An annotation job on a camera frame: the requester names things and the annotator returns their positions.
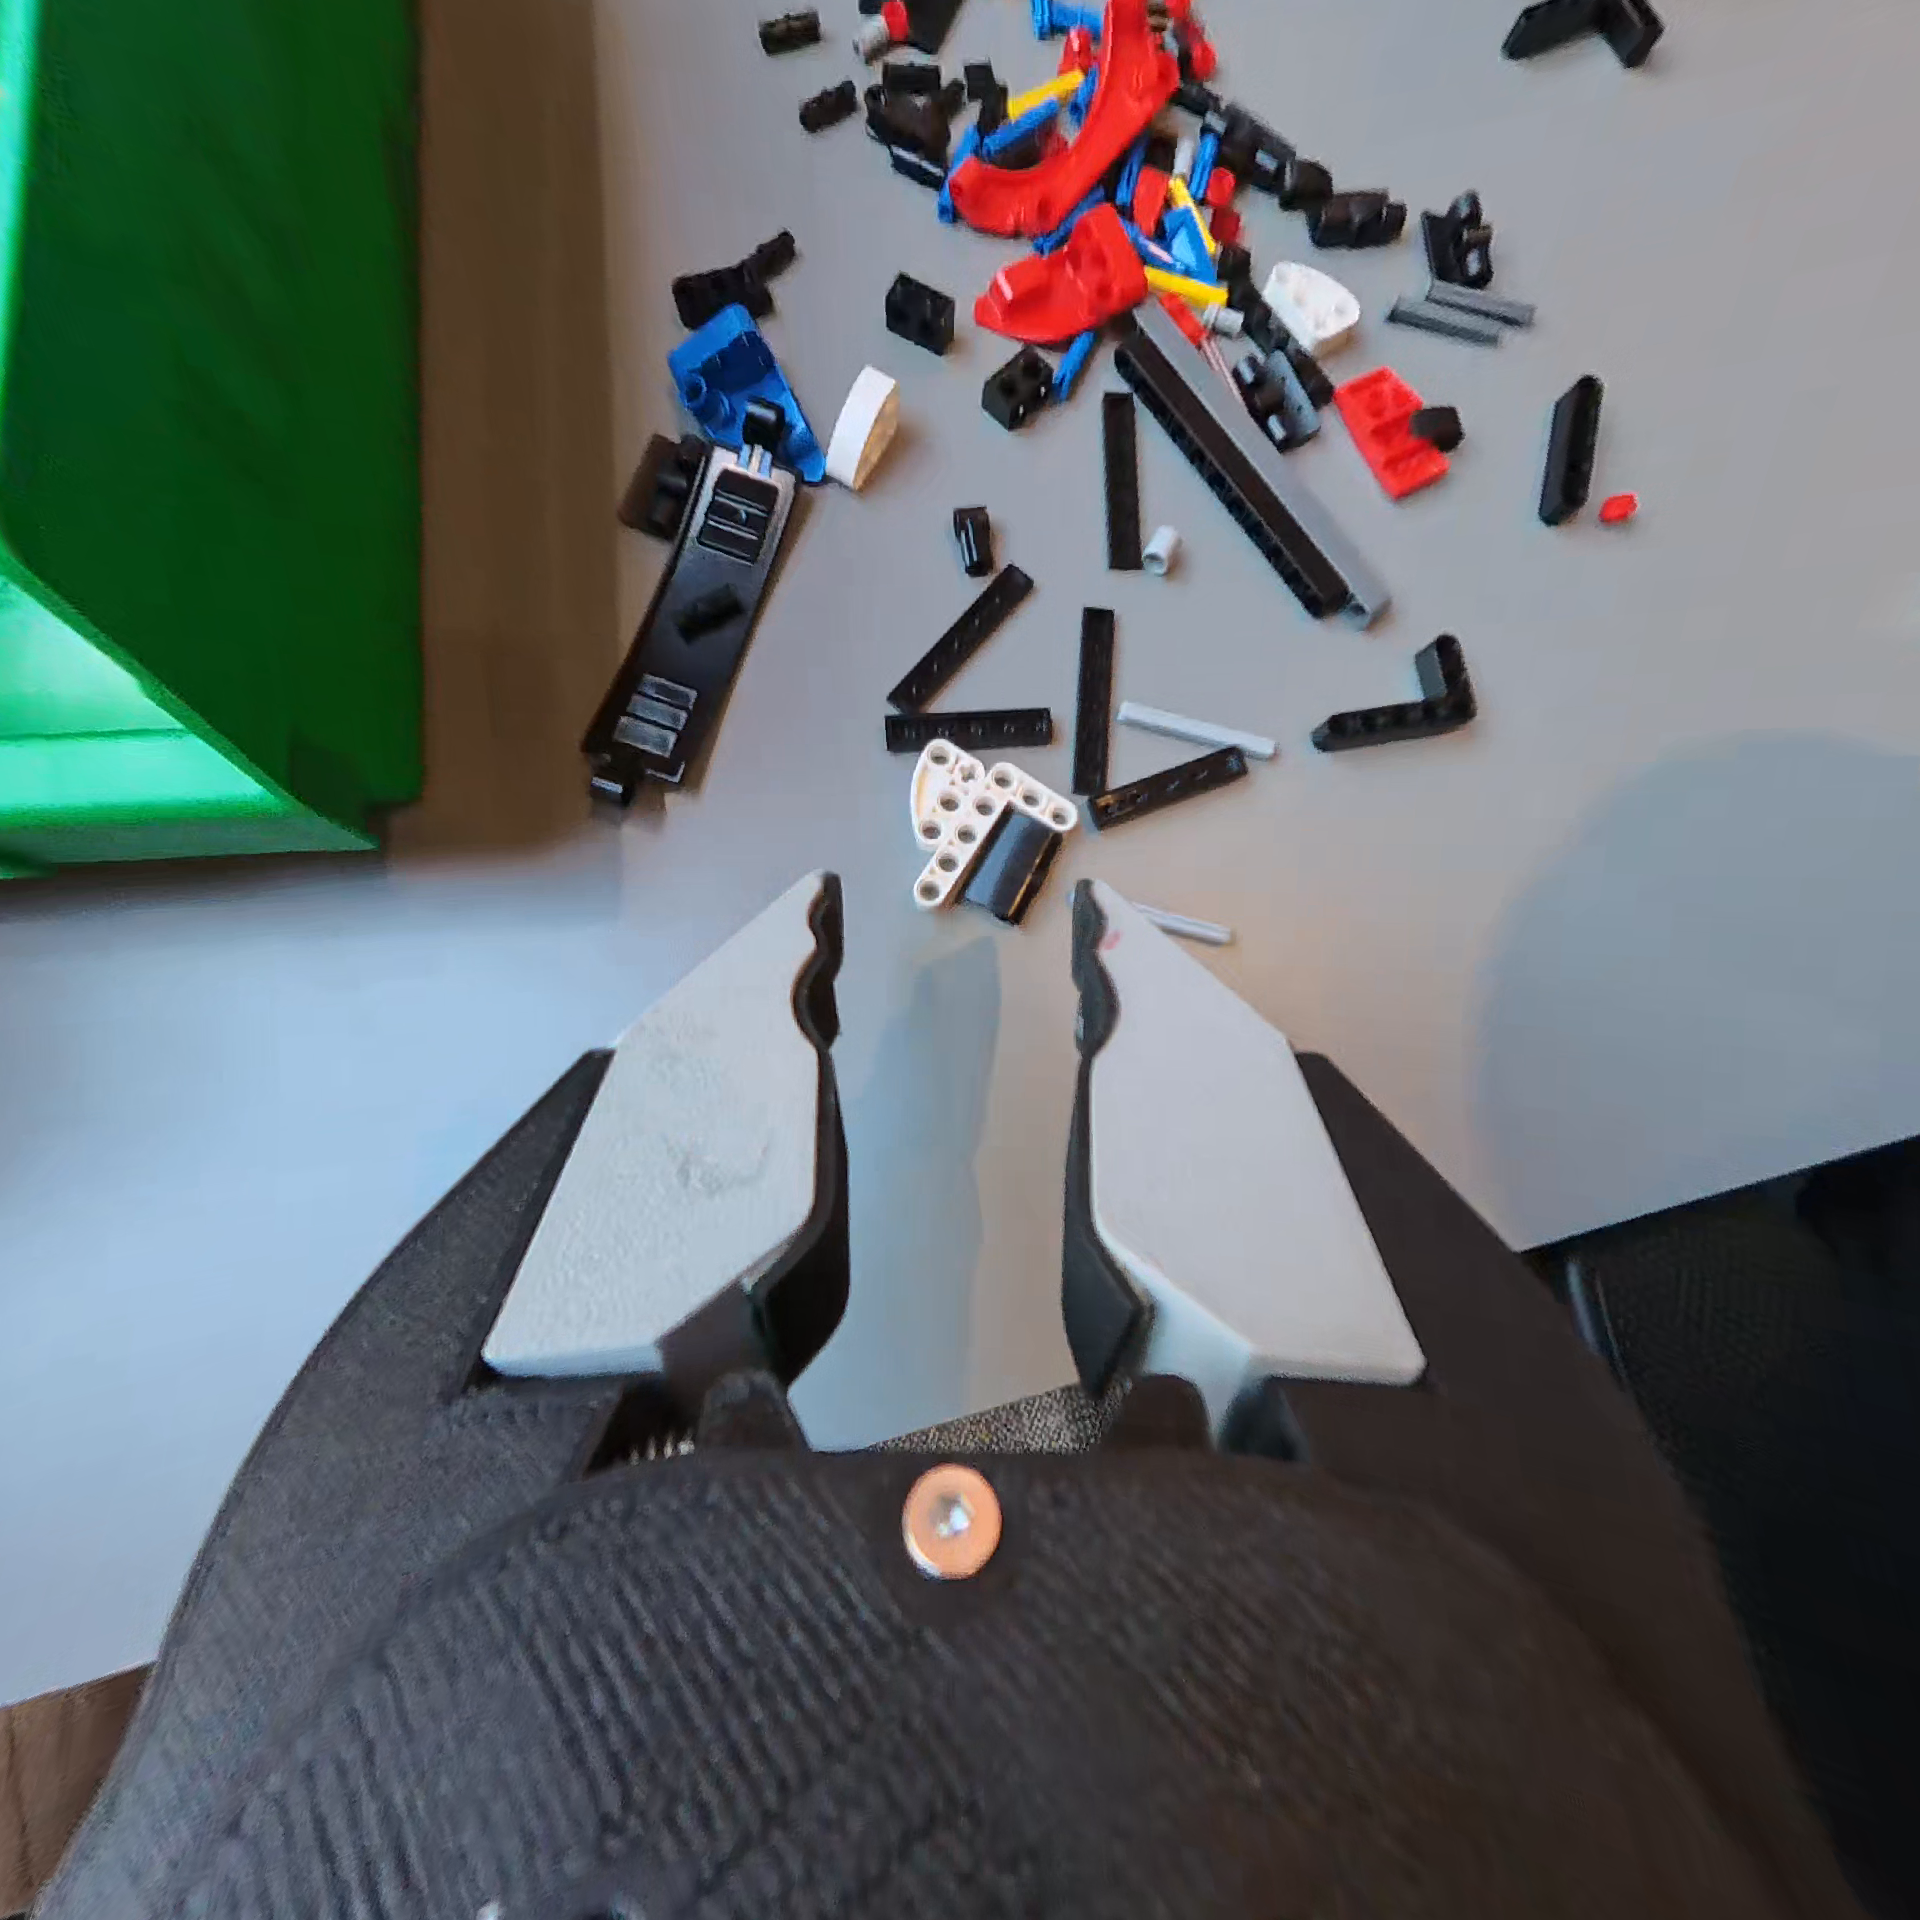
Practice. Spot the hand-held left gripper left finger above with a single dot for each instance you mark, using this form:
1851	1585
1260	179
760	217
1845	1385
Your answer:
675	1185

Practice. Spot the pile of brick pieces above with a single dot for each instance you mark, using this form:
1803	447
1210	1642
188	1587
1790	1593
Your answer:
1229	475

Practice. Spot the grey desk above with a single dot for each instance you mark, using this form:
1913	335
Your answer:
451	1050

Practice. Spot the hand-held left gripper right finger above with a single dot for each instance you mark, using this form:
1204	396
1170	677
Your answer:
1243	1185

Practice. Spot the green plastic bin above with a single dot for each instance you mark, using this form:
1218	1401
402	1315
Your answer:
225	377

